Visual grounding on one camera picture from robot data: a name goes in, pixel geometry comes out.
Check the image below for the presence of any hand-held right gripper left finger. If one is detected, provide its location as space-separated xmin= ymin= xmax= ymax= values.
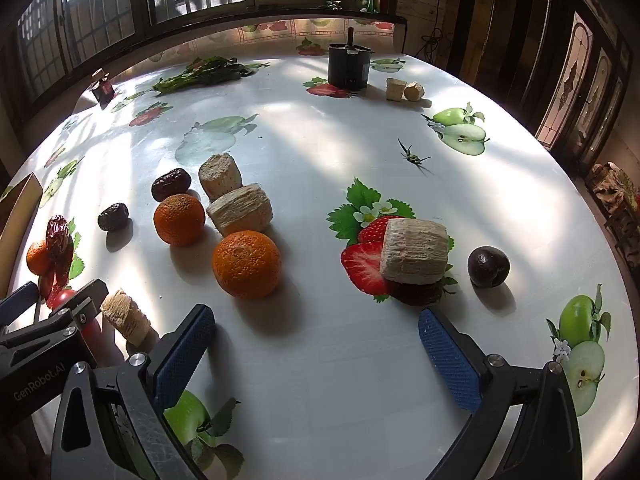
xmin=50 ymin=304 xmax=217 ymax=480

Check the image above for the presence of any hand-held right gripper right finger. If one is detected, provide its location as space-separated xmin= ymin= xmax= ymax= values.
xmin=418 ymin=307 xmax=583 ymax=480

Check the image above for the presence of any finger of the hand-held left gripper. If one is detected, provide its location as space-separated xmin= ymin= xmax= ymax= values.
xmin=0 ymin=281 xmax=40 ymax=329
xmin=47 ymin=280 xmax=110 ymax=334

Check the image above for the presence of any small sugarcane piece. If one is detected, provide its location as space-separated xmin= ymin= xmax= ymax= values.
xmin=99 ymin=288 xmax=152 ymax=347

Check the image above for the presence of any small orange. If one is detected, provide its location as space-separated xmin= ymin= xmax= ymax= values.
xmin=26 ymin=241 xmax=53 ymax=277

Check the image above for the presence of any wrinkled red date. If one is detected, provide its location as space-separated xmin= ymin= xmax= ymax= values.
xmin=45 ymin=215 xmax=75 ymax=286

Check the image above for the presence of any cardboard box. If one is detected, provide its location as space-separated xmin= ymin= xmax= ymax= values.
xmin=0 ymin=172 xmax=44 ymax=261

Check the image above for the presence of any large orange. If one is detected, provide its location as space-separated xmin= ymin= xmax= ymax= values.
xmin=212 ymin=230 xmax=282 ymax=299

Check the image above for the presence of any thick sugarcane piece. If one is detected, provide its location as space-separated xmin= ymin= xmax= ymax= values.
xmin=379 ymin=217 xmax=449 ymax=286

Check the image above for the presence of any medium orange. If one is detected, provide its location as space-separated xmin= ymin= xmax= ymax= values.
xmin=153 ymin=193 xmax=206 ymax=247

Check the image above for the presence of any wide sugarcane piece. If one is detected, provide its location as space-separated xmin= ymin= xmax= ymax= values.
xmin=206 ymin=183 xmax=274 ymax=237

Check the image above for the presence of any dark brown date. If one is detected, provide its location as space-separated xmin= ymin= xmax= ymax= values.
xmin=97 ymin=203 xmax=130 ymax=232

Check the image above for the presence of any dark purple plum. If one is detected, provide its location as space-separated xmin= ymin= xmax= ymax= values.
xmin=467 ymin=246 xmax=511 ymax=288

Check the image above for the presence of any glossy red date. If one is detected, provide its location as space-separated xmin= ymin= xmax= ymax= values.
xmin=151 ymin=167 xmax=190 ymax=202

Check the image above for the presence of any upright sugarcane piece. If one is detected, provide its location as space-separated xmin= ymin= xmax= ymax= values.
xmin=198 ymin=153 xmax=243 ymax=201

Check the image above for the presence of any small green fruit stem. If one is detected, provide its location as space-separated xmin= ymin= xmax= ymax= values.
xmin=397 ymin=138 xmax=432 ymax=167

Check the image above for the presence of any small dark glass jar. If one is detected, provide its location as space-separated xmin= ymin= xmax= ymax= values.
xmin=90 ymin=68 xmax=117 ymax=108

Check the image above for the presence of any cluttered wooden chair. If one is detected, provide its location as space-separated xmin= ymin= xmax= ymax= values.
xmin=585 ymin=161 xmax=640 ymax=281

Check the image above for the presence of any fruit print tablecloth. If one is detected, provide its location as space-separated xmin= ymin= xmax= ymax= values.
xmin=0 ymin=15 xmax=628 ymax=480

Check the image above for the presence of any green leafy vegetable bunch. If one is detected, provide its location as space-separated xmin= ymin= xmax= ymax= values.
xmin=151 ymin=56 xmax=256 ymax=96

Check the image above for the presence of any window with metal grille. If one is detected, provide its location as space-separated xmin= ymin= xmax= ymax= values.
xmin=0 ymin=0 xmax=401 ymax=126

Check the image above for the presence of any black cylindrical container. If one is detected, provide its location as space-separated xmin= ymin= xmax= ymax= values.
xmin=327 ymin=26 xmax=373 ymax=92

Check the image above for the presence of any wooden door with glass panels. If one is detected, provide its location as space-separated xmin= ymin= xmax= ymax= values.
xmin=535 ymin=0 xmax=636 ymax=161

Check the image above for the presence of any hanging black cable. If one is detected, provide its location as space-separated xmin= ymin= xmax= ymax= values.
xmin=420 ymin=0 xmax=446 ymax=56

